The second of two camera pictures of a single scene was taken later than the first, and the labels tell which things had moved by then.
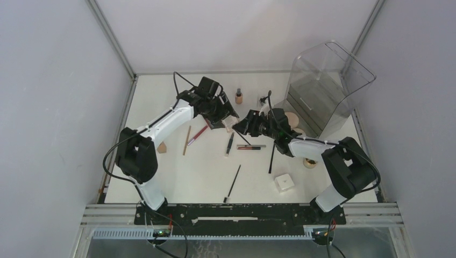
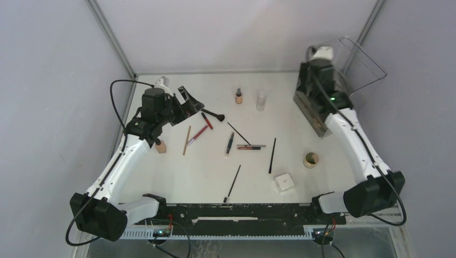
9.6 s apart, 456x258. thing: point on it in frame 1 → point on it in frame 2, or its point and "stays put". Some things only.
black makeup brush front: x=227 y=199 stays put
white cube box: x=283 y=183 stays put
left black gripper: x=223 y=112 → x=189 y=108
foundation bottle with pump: x=239 y=97 stays put
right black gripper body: x=261 y=125 → x=303 y=84
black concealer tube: x=229 y=145 stays put
